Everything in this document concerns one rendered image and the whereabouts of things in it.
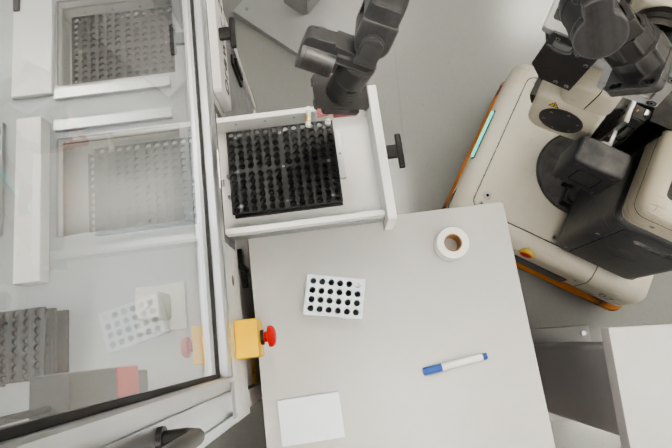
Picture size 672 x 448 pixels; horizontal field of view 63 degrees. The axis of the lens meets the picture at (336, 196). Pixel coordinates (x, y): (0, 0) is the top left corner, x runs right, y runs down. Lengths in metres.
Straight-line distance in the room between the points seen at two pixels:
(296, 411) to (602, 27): 0.88
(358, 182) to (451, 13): 1.34
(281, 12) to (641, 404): 1.79
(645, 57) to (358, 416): 0.84
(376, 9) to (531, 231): 1.13
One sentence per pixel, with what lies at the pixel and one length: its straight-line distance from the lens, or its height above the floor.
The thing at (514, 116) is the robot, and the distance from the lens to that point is 1.92.
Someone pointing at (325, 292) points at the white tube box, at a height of 0.80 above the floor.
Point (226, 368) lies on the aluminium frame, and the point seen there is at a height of 0.99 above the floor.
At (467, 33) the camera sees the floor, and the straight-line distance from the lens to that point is 2.36.
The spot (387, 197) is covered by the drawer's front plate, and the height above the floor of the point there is 0.93.
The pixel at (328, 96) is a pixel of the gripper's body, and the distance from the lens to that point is 0.99.
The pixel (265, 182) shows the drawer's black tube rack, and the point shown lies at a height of 0.90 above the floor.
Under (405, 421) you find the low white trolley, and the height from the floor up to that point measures 0.76.
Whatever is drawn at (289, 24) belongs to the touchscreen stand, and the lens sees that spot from 2.29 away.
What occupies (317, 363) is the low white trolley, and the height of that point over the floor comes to 0.76.
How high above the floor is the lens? 1.96
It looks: 75 degrees down
